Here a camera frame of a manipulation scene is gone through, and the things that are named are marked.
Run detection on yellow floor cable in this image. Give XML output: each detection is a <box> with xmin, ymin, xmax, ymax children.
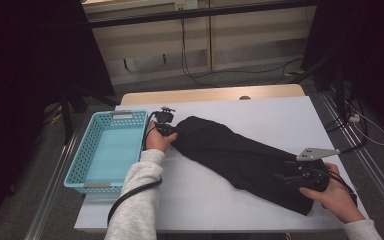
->
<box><xmin>48</xmin><ymin>104</ymin><xmax>64</xmax><ymax>125</ymax></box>

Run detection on wooden table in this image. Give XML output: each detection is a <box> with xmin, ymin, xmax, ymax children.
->
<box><xmin>119</xmin><ymin>83</ymin><xmax>306</xmax><ymax>106</ymax></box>

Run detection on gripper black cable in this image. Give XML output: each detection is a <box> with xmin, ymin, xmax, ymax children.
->
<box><xmin>107</xmin><ymin>111</ymin><xmax>163</xmax><ymax>226</ymax></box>
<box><xmin>326</xmin><ymin>169</ymin><xmax>359</xmax><ymax>208</ymax></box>

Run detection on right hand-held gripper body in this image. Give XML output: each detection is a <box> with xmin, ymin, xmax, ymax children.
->
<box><xmin>294</xmin><ymin>147</ymin><xmax>342</xmax><ymax>193</ymax></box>

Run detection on black shorts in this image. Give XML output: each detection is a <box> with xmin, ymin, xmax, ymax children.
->
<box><xmin>171</xmin><ymin>115</ymin><xmax>315</xmax><ymax>217</ymax></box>

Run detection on white floor cable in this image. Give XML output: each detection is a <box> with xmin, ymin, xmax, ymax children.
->
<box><xmin>344</xmin><ymin>99</ymin><xmax>384</xmax><ymax>147</ymax></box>

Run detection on person's left hand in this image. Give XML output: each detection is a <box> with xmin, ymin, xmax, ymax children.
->
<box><xmin>145</xmin><ymin>119</ymin><xmax>179</xmax><ymax>154</ymax></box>

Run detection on person's right hand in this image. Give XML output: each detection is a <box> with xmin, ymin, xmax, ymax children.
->
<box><xmin>298</xmin><ymin>162</ymin><xmax>366</xmax><ymax>225</ymax></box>

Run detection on white wall outlet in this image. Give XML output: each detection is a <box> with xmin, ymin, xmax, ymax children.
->
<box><xmin>174</xmin><ymin>0</ymin><xmax>199</xmax><ymax>11</ymax></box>

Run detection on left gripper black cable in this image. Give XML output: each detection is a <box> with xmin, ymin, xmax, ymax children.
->
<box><xmin>107</xmin><ymin>111</ymin><xmax>163</xmax><ymax>226</ymax></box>

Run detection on black floor cable bundle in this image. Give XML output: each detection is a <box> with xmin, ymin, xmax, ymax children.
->
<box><xmin>324</xmin><ymin>96</ymin><xmax>369</xmax><ymax>154</ymax></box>

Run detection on black horizontal bar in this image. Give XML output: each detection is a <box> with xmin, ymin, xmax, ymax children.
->
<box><xmin>88</xmin><ymin>0</ymin><xmax>318</xmax><ymax>29</ymax></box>

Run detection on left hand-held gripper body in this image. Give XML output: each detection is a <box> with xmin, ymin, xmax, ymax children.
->
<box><xmin>153</xmin><ymin>106</ymin><xmax>178</xmax><ymax>137</ymax></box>

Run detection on short metal floor rail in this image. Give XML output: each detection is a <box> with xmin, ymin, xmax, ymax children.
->
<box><xmin>24</xmin><ymin>131</ymin><xmax>79</xmax><ymax>240</ymax></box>

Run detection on black tripod stand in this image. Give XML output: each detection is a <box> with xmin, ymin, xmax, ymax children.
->
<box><xmin>59</xmin><ymin>83</ymin><xmax>121</xmax><ymax>146</ymax></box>

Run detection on long metal floor rail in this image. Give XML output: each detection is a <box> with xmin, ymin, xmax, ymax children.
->
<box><xmin>319</xmin><ymin>91</ymin><xmax>384</xmax><ymax>228</ymax></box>

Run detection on wide black curtain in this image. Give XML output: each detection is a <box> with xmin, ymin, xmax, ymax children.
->
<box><xmin>0</xmin><ymin>0</ymin><xmax>116</xmax><ymax>234</ymax></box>

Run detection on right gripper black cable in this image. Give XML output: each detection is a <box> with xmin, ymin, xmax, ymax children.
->
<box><xmin>326</xmin><ymin>169</ymin><xmax>359</xmax><ymax>208</ymax></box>

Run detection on light blue plastic basket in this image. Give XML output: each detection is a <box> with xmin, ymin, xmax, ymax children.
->
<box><xmin>63</xmin><ymin>109</ymin><xmax>152</xmax><ymax>195</ymax></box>

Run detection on white table cover sheet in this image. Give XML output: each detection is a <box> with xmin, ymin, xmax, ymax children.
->
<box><xmin>74</xmin><ymin>95</ymin><xmax>375</xmax><ymax>233</ymax></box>

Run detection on black hanging wall cable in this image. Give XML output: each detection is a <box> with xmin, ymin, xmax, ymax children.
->
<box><xmin>179</xmin><ymin>18</ymin><xmax>304</xmax><ymax>88</ymax></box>

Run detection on narrow black curtain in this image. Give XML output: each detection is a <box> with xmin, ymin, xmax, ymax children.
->
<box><xmin>301</xmin><ymin>0</ymin><xmax>384</xmax><ymax>141</ymax></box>

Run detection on beige wooden cabinet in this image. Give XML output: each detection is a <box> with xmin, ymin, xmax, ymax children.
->
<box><xmin>81</xmin><ymin>0</ymin><xmax>318</xmax><ymax>86</ymax></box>

